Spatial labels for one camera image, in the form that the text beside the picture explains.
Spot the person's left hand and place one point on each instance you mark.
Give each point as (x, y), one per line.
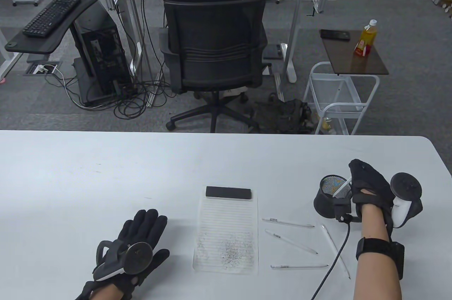
(146, 229)

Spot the person's right hand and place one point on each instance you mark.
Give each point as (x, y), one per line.
(370, 187)

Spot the yellow-capped white mechanical pencil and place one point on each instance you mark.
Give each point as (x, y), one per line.
(287, 222)

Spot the green-capped white mechanical pencil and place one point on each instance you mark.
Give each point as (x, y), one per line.
(289, 241)

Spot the blue-capped white mechanical pencil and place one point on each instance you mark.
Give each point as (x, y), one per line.
(300, 266)

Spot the person's right forearm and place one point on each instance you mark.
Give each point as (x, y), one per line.
(374, 271)

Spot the person's left forearm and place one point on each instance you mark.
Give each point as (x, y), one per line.
(106, 293)

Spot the black white tracking controller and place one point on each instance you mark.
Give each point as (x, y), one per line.
(138, 258)
(406, 187)

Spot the black mesh pen holder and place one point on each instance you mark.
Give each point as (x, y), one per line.
(325, 203)

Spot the small yellow bottle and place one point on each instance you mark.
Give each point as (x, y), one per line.
(326, 126)

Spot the black battery pack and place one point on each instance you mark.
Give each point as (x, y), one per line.
(398, 259)

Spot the lined white paper sheet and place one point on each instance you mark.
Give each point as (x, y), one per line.
(226, 222)

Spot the black rectangular block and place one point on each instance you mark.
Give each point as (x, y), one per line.
(227, 193)

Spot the dark olive backpack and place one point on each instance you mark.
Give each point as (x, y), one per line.
(282, 116)

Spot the brown side table top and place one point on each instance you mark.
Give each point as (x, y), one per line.
(339, 56)

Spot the yellow drink bottle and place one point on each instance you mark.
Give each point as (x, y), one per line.
(366, 36)

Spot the black smartphone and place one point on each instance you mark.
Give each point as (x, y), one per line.
(334, 35)

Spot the black computer tower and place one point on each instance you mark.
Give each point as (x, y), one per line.
(102, 56)

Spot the black mesh office chair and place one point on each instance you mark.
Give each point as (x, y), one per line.
(213, 52)

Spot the grey floor socket box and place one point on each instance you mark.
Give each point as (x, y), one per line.
(35, 68)

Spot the black keyboard tray table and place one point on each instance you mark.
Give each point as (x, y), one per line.
(31, 43)

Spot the black keyboard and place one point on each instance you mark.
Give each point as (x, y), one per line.
(51, 15)

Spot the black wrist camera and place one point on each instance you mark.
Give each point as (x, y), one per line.
(342, 210)

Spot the white desk frame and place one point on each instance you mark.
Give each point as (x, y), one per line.
(10, 63)

